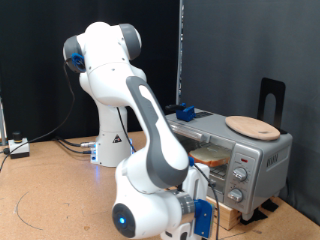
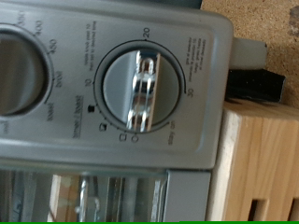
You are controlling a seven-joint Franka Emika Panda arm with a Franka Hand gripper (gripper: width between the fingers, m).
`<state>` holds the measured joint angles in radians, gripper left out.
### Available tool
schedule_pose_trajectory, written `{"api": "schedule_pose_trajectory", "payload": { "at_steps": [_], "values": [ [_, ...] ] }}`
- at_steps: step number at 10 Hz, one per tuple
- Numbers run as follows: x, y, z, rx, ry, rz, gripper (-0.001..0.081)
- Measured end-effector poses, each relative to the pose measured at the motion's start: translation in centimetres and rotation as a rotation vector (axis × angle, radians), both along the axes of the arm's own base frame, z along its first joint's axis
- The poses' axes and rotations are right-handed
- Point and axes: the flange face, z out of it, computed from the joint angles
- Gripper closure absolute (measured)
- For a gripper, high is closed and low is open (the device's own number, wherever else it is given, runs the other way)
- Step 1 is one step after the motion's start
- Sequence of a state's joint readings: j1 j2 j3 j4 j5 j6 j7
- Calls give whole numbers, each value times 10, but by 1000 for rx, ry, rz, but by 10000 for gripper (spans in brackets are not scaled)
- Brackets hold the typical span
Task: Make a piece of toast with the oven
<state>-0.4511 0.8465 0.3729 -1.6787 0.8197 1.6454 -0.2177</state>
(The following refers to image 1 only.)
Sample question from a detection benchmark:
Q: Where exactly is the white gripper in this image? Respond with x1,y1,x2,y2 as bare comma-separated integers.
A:
160,164,218,240

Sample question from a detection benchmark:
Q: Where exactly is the white bread slice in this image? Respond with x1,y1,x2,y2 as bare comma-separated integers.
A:
188,145,232,168

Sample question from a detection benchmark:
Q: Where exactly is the small silver oven knob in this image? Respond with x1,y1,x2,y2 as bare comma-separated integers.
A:
227,188,244,204

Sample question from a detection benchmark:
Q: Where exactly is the large silver oven knob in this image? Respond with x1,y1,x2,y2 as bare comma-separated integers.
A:
232,166,249,183

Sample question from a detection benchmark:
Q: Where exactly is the silver toaster oven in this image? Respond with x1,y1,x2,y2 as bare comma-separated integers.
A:
164,107,294,222

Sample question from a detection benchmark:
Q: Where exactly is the light wooden block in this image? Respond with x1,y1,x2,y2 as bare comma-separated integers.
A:
205,195,242,232

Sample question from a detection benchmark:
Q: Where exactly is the black foam pad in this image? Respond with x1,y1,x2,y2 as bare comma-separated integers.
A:
239,208,269,226
261,198,280,213

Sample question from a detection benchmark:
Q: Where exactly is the round wooden cutting board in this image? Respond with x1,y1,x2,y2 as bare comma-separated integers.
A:
224,115,282,142

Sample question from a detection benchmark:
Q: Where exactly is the black metal bookend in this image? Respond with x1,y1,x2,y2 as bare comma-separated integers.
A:
257,77,287,135

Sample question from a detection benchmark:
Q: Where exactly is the vertical metal pole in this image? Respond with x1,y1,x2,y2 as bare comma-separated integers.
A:
175,0,186,107

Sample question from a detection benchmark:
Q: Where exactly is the grey backdrop curtain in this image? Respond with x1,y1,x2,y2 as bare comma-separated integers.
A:
181,0,320,228

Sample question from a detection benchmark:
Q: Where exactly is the white emergency stop box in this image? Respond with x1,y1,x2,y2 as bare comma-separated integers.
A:
8,132,30,160

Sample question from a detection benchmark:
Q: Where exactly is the black backdrop curtain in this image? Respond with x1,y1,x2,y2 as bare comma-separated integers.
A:
0,0,183,145

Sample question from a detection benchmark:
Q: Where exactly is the metal wire oven rack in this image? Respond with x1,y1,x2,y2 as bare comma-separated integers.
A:
209,163,230,182

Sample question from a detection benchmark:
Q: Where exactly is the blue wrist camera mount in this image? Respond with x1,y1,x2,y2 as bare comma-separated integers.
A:
193,198,215,240

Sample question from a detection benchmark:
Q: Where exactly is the black cable with silver connector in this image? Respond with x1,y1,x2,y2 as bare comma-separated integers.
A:
54,135,98,149

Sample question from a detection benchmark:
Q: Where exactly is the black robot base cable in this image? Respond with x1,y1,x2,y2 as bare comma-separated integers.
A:
57,139,94,155

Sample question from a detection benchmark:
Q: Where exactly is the black hanging cable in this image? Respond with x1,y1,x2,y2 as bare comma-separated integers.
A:
0,59,77,173

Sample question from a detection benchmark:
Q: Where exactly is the blue cable clip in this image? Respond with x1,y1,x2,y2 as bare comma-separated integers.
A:
70,52,87,74

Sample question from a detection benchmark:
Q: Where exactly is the metal frame leg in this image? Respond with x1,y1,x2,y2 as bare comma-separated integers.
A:
0,96,7,148

